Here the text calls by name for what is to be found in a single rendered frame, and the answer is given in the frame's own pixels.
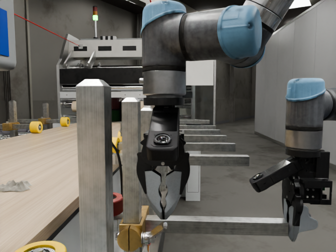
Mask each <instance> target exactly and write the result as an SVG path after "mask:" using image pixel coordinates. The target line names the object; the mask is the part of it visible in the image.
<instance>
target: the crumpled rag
mask: <svg viewBox="0 0 336 252"><path fill-rule="evenodd" d="M30 185H31V186H32V184H30V183H29V182H28V181H27V180H21V181H20V182H15V181H14V180H12V181H10V180H9V181H8V182H7V183H6V184H5V185H4V184H0V191H1V192H5V191H6V192H7V191H14V192H23V191H25V190H28V189H31V188H30V187H29V186H30Z"/></svg>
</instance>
